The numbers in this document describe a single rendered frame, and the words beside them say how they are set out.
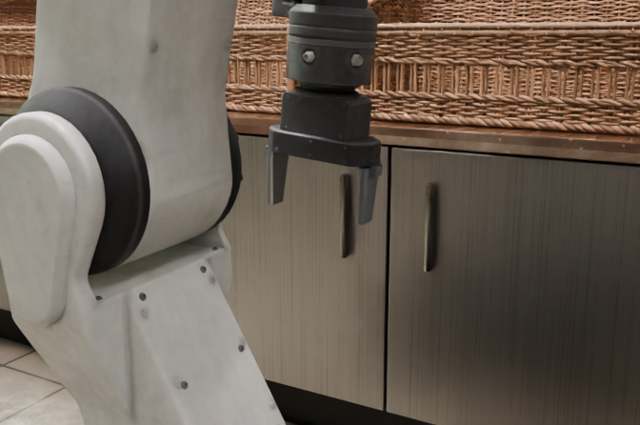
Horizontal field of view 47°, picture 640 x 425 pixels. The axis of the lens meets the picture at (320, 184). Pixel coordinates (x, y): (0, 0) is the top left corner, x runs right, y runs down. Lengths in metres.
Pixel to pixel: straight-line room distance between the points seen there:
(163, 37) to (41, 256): 0.18
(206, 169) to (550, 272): 0.64
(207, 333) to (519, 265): 0.60
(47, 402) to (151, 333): 1.03
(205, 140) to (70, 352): 0.19
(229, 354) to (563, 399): 0.65
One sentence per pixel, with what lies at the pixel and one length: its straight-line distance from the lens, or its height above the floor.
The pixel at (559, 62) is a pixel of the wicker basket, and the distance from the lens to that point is 1.10.
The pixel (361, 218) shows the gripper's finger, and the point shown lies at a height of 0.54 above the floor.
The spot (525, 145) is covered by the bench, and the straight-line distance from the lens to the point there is 1.06.
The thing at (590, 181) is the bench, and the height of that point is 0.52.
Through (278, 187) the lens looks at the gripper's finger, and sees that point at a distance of 0.79.
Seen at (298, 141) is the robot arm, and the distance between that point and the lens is 0.74.
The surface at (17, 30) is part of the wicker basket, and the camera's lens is 1.72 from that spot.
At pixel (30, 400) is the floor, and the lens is 1.63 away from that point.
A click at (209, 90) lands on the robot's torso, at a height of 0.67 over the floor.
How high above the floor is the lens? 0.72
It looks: 12 degrees down
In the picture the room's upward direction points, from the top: straight up
